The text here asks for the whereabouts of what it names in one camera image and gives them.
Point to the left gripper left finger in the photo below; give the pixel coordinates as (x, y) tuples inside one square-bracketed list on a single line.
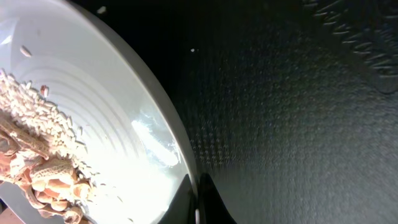
[(182, 207)]

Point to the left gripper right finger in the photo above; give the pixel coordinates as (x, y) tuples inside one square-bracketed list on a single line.
[(210, 204)]

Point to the grey plate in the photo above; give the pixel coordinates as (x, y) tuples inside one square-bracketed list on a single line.
[(135, 141)]

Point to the peanut shell food scraps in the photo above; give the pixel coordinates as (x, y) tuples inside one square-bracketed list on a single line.
[(40, 153)]

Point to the round black serving tray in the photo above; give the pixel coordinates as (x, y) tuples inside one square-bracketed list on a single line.
[(290, 106)]

